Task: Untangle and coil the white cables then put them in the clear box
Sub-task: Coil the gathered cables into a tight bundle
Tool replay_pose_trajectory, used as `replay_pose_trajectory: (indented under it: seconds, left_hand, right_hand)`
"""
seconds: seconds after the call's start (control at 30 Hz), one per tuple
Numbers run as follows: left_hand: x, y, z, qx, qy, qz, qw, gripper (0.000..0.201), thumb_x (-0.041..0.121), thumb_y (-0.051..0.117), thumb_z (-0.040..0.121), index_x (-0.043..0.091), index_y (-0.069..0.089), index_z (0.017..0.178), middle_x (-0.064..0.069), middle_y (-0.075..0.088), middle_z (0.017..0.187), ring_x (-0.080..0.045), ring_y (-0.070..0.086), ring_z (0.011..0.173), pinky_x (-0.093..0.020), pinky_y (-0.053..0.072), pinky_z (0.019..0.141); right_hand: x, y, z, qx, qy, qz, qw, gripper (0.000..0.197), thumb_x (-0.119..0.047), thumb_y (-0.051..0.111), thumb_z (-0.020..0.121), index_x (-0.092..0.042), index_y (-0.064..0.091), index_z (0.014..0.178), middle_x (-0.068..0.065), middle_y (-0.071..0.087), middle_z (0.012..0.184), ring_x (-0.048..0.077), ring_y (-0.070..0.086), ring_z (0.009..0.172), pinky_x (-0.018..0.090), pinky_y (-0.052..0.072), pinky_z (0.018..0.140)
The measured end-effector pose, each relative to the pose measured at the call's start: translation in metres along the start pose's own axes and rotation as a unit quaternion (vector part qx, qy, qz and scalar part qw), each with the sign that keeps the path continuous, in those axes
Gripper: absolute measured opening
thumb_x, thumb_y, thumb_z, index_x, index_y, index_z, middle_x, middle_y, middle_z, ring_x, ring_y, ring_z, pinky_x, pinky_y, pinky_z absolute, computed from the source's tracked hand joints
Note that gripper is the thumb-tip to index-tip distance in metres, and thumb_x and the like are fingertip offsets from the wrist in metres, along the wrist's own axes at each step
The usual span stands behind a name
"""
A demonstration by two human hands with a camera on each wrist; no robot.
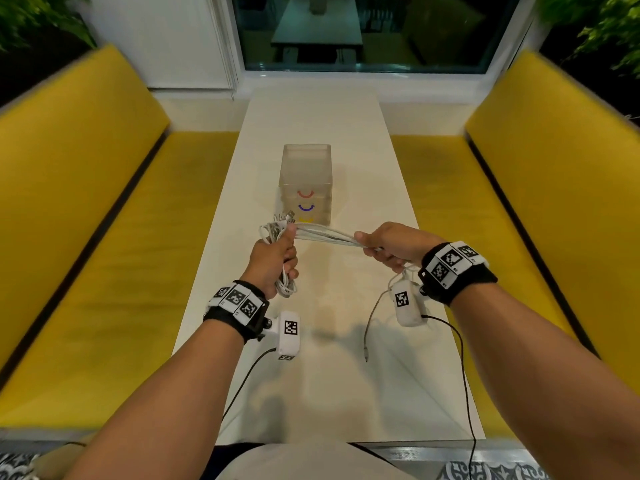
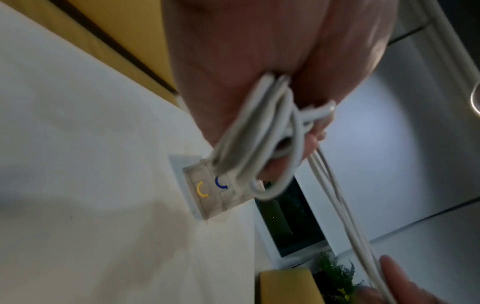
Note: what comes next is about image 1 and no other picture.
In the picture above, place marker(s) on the black wristband with marker tags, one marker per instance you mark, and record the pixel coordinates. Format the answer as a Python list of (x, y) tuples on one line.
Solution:
[(235, 307), (457, 272)]

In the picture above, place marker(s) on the green leafy plant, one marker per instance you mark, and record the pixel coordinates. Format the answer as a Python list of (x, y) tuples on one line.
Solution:
[(30, 17), (605, 24)]

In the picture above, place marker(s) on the person's left hand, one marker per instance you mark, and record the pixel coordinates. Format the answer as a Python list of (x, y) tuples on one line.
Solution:
[(265, 267)]

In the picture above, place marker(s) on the yellow cushioned bench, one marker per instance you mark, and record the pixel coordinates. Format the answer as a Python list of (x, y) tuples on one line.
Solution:
[(540, 194), (100, 234)]

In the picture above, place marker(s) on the white-framed glass window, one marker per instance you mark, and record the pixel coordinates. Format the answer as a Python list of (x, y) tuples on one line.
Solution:
[(380, 34)]

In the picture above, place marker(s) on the person's left forearm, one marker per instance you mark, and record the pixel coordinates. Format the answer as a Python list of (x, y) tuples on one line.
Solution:
[(170, 409)]

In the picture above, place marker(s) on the person's left thumb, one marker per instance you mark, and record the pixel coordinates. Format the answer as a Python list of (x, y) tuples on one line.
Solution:
[(286, 235)]

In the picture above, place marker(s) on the person's right fingers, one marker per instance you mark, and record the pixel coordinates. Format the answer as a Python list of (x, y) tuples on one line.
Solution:
[(372, 242)]

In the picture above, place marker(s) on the white wrist camera with marker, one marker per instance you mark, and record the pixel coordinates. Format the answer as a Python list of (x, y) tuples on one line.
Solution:
[(289, 334), (407, 302)]

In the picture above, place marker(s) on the grey outdoor table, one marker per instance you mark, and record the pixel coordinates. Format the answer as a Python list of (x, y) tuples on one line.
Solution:
[(317, 29)]

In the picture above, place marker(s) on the person's right forearm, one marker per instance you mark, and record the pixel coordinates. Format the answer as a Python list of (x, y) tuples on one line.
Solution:
[(540, 384)]

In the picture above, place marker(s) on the person's right hand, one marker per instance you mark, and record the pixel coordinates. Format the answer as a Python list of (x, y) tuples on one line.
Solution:
[(402, 242)]

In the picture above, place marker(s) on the translucent box with smile prints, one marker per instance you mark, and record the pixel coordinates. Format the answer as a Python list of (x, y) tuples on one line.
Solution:
[(306, 179)]

